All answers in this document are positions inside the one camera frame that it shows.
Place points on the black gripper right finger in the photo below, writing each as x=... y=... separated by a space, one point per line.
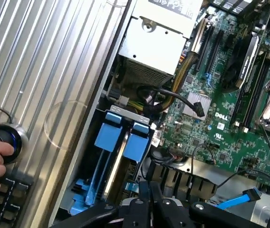
x=168 y=216

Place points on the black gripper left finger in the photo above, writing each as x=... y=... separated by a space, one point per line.
x=135 y=216

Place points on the black plastic air shroud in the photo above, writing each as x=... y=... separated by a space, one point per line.
x=196 y=187

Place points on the green motherboard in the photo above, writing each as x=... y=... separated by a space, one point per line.
x=232 y=142

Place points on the silver metal drive cage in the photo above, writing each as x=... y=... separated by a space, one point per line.
x=268 y=206

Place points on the blue drive caddy brackets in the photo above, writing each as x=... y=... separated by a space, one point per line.
x=126 y=113

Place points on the silver finned heat sink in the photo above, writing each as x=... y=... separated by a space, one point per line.
x=189 y=104

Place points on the black keyboard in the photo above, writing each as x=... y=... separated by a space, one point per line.
x=9 y=209

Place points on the black RAM slot bank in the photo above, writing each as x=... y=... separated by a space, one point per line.
x=251 y=95

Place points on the open PC case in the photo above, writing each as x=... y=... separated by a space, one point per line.
x=106 y=71

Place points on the black graphics card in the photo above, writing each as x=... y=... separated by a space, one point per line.
x=234 y=69

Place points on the silver power supply unit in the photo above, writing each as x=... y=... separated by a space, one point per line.
x=154 y=40

